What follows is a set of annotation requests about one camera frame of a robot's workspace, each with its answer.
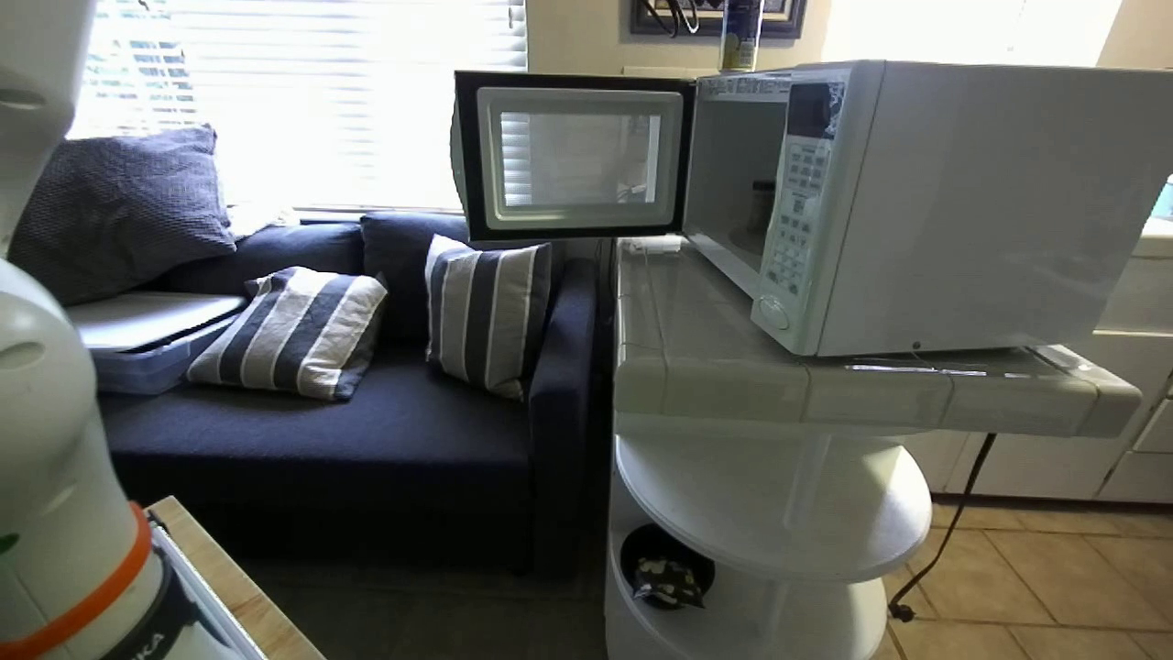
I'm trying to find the black framed microwave door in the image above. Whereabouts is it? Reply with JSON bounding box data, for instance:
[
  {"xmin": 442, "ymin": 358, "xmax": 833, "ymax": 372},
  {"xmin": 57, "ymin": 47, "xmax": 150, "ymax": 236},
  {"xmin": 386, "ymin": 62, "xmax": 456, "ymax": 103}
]
[{"xmin": 447, "ymin": 65, "xmax": 695, "ymax": 245}]

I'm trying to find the white microwave oven body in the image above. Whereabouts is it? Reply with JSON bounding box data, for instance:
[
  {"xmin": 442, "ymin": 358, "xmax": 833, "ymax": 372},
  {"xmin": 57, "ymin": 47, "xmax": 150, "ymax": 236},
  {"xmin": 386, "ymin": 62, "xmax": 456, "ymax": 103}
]
[{"xmin": 676, "ymin": 59, "xmax": 1173, "ymax": 364}]

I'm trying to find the upright striped pillow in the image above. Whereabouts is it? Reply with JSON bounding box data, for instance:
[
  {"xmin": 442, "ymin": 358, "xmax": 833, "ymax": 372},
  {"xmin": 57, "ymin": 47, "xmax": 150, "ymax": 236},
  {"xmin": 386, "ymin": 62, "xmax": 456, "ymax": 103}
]
[{"xmin": 422, "ymin": 232, "xmax": 555, "ymax": 407}]

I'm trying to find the white tiled kitchen counter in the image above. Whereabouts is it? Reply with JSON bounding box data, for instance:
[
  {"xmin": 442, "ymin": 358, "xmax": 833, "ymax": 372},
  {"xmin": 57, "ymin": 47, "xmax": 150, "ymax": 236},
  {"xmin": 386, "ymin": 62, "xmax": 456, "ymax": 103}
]
[{"xmin": 607, "ymin": 227, "xmax": 1173, "ymax": 511}]

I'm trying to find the dark blue sofa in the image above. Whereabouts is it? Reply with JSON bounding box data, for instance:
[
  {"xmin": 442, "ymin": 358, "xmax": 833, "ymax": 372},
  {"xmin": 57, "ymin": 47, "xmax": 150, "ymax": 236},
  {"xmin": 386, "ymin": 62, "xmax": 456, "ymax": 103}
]
[{"xmin": 96, "ymin": 209, "xmax": 599, "ymax": 578}]

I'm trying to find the dark bowl with items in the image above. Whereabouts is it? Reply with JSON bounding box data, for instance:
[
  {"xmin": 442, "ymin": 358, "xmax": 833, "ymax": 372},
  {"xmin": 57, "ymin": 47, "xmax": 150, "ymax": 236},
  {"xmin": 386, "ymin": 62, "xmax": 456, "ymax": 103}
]
[{"xmin": 615, "ymin": 522, "xmax": 717, "ymax": 615}]

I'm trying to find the white rounded end shelf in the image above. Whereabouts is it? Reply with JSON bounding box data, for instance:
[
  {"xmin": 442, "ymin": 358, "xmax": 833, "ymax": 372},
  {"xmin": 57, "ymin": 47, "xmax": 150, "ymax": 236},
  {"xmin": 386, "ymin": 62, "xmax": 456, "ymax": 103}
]
[{"xmin": 599, "ymin": 425, "xmax": 938, "ymax": 660}]

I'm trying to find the flat lying striped pillow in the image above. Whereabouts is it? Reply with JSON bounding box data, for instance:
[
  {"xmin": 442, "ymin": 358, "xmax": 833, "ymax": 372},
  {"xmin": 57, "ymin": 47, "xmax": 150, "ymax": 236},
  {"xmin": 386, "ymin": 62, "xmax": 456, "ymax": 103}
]
[{"xmin": 183, "ymin": 265, "xmax": 392, "ymax": 407}]

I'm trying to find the light blue cushion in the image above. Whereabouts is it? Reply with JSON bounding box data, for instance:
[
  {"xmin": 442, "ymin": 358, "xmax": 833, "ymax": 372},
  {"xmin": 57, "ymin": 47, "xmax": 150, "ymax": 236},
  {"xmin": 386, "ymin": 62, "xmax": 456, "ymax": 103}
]
[{"xmin": 89, "ymin": 320, "xmax": 254, "ymax": 402}]

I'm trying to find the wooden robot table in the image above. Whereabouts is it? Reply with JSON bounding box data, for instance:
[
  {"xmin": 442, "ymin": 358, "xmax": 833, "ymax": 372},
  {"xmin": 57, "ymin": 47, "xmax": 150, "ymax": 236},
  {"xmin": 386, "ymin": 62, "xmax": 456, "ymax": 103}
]
[{"xmin": 141, "ymin": 491, "xmax": 331, "ymax": 660}]

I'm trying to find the grey closed laptop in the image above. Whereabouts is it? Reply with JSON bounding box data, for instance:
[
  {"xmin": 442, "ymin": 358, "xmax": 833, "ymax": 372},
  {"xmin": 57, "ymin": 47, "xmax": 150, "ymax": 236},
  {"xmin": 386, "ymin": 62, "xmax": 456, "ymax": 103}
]
[{"xmin": 67, "ymin": 286, "xmax": 250, "ymax": 358}]

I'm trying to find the large dark blue pillow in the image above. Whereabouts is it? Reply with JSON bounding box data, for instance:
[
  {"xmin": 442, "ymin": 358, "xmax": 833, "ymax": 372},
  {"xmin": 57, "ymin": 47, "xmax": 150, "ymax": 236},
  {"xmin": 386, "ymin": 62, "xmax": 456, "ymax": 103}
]
[{"xmin": 6, "ymin": 126, "xmax": 239, "ymax": 308}]

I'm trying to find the dark framed wall picture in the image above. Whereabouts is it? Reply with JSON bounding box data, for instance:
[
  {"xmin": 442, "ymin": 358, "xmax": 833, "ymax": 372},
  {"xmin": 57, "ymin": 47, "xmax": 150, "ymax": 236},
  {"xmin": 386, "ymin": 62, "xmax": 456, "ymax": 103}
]
[{"xmin": 628, "ymin": 0, "xmax": 808, "ymax": 44}]

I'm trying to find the black power cable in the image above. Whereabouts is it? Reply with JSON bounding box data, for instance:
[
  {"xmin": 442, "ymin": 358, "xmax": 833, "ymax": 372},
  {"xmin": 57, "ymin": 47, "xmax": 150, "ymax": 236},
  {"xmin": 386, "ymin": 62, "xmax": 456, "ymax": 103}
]
[{"xmin": 885, "ymin": 430, "xmax": 1001, "ymax": 627}]

